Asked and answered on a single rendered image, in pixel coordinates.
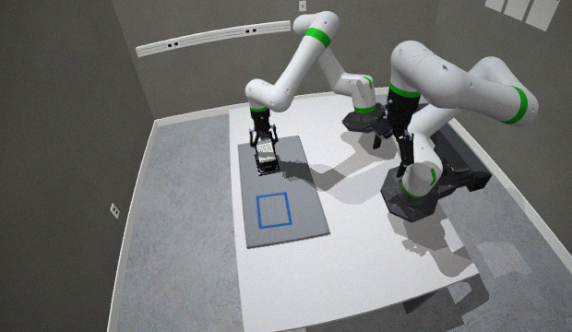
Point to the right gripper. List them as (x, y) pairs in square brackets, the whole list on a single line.
[(262, 125)]

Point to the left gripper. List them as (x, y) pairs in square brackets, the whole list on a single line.
[(401, 122)]

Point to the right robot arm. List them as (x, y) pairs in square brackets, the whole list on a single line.
[(323, 27)]

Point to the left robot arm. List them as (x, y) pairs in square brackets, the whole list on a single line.
[(414, 69)]

